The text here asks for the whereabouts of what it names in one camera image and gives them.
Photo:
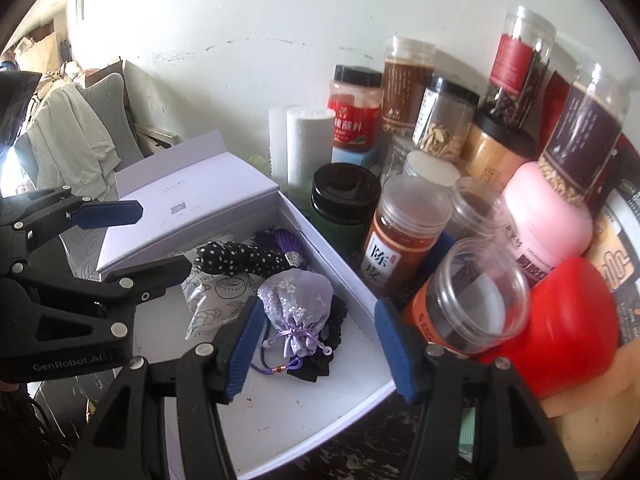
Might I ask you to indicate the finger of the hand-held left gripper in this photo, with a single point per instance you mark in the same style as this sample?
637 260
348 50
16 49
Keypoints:
110 212
150 272

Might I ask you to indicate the small glass jar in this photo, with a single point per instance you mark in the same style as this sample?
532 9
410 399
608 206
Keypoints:
397 157

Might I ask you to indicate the black polka-dot cloth bow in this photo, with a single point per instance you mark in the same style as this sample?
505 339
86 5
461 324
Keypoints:
235 257

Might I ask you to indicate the clear jar with dark contents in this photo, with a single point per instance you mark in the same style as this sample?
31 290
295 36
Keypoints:
480 210

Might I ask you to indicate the grey leaf-pattern chair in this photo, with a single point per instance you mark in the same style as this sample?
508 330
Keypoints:
107 95

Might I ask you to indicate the brown powder jar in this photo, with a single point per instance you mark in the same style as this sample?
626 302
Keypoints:
405 90

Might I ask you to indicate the grey garment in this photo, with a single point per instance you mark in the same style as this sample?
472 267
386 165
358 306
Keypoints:
70 135

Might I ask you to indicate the small picture frame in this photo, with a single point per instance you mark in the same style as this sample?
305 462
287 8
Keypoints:
80 2

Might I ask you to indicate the clear jar with orange label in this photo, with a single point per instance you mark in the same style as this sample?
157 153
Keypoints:
465 305

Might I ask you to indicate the tan paper pouch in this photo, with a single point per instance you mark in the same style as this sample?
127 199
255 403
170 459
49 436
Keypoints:
595 425

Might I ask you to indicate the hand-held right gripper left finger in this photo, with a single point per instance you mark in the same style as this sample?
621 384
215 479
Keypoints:
245 350

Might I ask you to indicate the purple embroidered sachet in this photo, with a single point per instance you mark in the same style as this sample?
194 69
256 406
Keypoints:
295 305

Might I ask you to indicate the tall jar with red label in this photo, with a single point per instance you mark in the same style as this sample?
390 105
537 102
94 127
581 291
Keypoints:
515 60

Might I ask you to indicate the black-lid jar of dried slices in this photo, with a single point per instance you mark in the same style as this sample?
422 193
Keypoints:
442 120

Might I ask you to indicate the red-label spice jar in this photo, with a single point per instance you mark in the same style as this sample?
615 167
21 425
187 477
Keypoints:
352 120

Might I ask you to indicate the purple tassel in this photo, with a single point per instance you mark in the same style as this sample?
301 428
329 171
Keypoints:
285 245

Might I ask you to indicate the pink plastic jar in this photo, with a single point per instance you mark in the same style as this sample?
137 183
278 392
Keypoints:
550 225

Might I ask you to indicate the dark jar with black lid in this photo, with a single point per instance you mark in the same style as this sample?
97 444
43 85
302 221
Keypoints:
345 205

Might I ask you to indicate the white cylinder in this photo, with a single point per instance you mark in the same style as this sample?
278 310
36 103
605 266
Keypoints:
307 150
277 145

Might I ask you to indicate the white cardboard box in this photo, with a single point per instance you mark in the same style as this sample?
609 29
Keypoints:
300 410

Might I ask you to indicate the white bread packet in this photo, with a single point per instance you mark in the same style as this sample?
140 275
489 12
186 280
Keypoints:
215 305

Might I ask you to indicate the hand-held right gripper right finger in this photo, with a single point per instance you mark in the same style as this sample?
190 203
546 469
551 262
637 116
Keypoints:
395 355

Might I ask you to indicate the red foil pouch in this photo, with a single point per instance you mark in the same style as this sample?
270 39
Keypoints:
557 92

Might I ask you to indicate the small white-lid jar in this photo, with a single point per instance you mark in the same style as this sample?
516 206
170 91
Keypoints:
430 167

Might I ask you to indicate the red plastic canister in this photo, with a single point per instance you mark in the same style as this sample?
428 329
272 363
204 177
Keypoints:
570 330

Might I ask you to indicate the pile of household clutter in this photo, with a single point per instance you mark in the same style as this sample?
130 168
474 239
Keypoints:
40 47

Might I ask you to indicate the black-lid jar of yellow powder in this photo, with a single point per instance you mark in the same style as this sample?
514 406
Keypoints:
495 157

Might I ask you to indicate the tall jar with maroon label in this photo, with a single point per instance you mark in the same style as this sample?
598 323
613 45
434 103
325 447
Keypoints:
582 130

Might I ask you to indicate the orange powder jar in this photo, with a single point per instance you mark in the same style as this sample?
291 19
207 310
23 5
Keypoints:
400 230

